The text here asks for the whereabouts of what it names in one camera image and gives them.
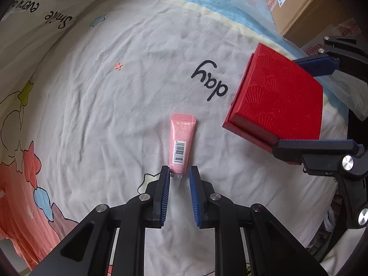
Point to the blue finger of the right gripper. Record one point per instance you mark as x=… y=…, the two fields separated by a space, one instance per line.
x=323 y=157
x=337 y=53

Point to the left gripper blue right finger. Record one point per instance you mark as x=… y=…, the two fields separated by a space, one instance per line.
x=248 y=239

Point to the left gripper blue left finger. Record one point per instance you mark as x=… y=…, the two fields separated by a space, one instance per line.
x=111 y=240

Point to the red gift box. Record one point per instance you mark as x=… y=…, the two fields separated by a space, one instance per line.
x=276 y=100

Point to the pink cream tube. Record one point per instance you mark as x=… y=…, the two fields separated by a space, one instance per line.
x=182 y=128

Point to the brown cardboard box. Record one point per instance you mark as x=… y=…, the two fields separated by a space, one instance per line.
x=306 y=22

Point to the star patterned bed sheet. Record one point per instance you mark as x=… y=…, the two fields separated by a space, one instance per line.
x=87 y=90

